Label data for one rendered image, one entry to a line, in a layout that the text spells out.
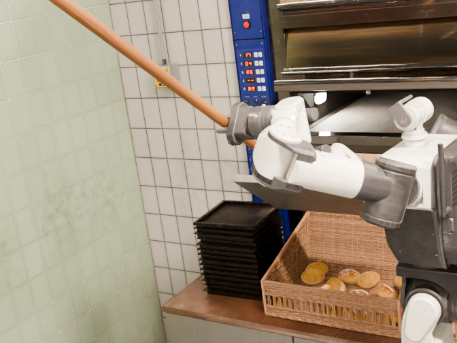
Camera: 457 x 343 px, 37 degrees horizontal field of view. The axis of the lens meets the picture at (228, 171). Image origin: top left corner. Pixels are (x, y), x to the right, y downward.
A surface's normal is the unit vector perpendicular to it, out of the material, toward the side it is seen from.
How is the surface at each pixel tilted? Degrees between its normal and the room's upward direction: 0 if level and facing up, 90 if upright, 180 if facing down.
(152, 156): 90
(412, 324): 90
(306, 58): 70
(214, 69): 90
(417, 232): 101
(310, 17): 90
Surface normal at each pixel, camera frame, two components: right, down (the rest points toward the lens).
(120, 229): 0.85, 0.04
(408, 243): -0.54, 0.47
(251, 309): -0.12, -0.95
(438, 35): -0.52, -0.04
